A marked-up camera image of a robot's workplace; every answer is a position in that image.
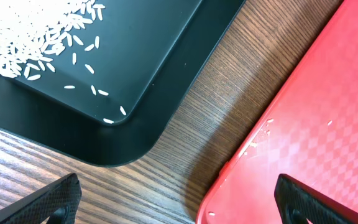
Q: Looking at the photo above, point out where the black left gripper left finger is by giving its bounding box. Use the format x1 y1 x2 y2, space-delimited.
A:
0 173 82 224

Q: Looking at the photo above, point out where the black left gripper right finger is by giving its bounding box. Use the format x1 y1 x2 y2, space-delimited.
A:
274 174 358 224

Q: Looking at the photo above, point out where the red serving tray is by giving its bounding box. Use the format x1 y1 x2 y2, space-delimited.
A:
196 0 358 224

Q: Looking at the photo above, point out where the black rectangular tray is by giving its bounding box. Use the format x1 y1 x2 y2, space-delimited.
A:
0 0 243 166

